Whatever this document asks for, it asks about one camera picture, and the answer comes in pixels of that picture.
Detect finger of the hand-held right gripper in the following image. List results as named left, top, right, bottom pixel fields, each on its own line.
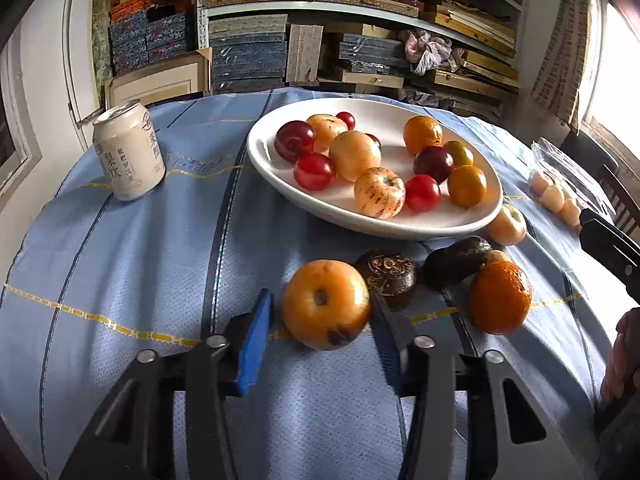
left=579, top=208, right=640, bottom=307

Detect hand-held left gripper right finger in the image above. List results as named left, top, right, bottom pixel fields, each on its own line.
left=371, top=291, right=577, bottom=480

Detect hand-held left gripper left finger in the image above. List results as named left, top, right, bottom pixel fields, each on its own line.
left=60, top=288, right=275, bottom=480

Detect yellow fruit with dark streaks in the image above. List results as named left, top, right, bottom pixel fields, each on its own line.
left=280, top=259, right=372, bottom=351

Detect white oval plate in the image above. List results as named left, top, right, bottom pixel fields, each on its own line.
left=247, top=98, right=504, bottom=241

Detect red striped yellow apple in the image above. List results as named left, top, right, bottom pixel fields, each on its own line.
left=353, top=166, right=407, bottom=220

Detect large red tomato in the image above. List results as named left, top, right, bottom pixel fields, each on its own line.
left=293, top=152, right=337, bottom=192

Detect dark red plum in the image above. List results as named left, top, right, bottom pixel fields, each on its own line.
left=273, top=120, right=317, bottom=164
left=412, top=145, right=455, bottom=185

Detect orange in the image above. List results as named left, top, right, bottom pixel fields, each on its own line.
left=468, top=259, right=533, bottom=336
left=403, top=115, right=444, bottom=156

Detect person's right hand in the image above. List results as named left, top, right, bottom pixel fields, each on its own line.
left=600, top=307, right=640, bottom=402

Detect dark wooden chair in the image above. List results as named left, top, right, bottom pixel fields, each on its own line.
left=560, top=132, right=640, bottom=241

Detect row of tan eggs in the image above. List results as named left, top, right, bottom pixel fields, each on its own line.
left=528, top=170, right=584, bottom=229

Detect clear plastic egg tray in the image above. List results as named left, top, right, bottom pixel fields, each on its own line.
left=529, top=136, right=617, bottom=229

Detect dark avocado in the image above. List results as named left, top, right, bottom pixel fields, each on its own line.
left=423, top=235, right=494, bottom=290

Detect blue tablecloth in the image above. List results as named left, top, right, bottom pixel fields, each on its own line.
left=0, top=86, right=626, bottom=480

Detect small orange tangerine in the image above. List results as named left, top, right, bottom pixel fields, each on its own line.
left=447, top=164, right=489, bottom=209

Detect bright window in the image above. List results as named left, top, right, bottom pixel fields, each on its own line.
left=579, top=0, right=640, bottom=162

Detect greenish yellow tangerine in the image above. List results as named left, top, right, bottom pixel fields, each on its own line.
left=442, top=140, right=475, bottom=169

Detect patterned curtain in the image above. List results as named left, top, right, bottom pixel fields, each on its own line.
left=530, top=0, right=602, bottom=127

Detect cream drink can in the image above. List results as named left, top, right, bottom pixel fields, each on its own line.
left=92, top=100, right=166, bottom=202

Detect stack of wooden flat boxes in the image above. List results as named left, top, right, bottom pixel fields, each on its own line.
left=424, top=0, right=524, bottom=112

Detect pink plastic bag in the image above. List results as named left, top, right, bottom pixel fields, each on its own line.
left=398, top=28, right=466, bottom=76

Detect stack of blue flat boxes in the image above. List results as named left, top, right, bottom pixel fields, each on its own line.
left=208, top=14, right=289, bottom=94
left=337, top=32, right=407, bottom=89

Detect dim window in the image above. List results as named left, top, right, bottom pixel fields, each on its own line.
left=0, top=45, right=44, bottom=212

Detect stack of blue patterned crates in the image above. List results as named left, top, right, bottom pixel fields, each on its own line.
left=107, top=0, right=197, bottom=77

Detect white metal shelving unit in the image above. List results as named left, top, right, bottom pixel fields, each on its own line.
left=195, top=0, right=527, bottom=111

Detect green marbled panel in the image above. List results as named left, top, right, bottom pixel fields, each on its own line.
left=91, top=0, right=114, bottom=84

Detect wooden picture frame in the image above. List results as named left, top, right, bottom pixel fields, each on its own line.
left=103, top=49, right=214, bottom=111

